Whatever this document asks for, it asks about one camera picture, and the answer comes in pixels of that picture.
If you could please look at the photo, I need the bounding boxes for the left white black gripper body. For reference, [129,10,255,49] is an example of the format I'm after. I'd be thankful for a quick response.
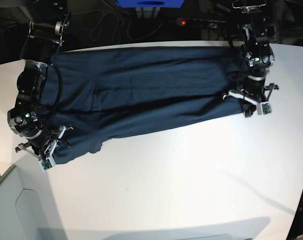
[222,76,279,109]

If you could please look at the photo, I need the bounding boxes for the right white black gripper body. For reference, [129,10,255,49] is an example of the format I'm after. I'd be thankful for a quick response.
[15,125,74,163]

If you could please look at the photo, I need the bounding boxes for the dark blue T-shirt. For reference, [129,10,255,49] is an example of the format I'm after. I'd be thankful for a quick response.
[40,47,242,165]

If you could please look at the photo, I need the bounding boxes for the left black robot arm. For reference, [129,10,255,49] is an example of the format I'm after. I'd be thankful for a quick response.
[222,0,279,118]

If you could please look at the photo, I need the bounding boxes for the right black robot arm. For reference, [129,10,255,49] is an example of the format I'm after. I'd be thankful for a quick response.
[5,0,71,163]

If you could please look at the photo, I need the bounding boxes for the grey tray corner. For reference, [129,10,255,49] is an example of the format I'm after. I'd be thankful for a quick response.
[0,165,68,240]

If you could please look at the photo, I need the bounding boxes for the blue plastic box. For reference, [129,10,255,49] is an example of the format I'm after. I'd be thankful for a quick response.
[115,0,184,8]

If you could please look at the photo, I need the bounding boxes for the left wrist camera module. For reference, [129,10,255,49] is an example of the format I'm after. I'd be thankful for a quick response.
[256,101,272,115]

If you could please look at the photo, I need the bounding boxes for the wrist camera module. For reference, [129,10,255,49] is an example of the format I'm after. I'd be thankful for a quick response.
[38,156,56,172]
[256,101,272,115]

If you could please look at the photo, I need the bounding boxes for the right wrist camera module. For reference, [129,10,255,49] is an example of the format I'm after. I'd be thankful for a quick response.
[38,156,56,172]

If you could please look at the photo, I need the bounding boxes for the black power strip red switch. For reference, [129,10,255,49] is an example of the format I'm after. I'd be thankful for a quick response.
[174,18,227,30]

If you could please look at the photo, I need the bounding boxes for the grey cable loops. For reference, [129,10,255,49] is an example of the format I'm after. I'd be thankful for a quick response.
[89,9,165,42]

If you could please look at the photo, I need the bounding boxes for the silver aluminium frame post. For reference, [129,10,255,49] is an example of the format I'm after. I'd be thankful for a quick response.
[135,7,160,19]

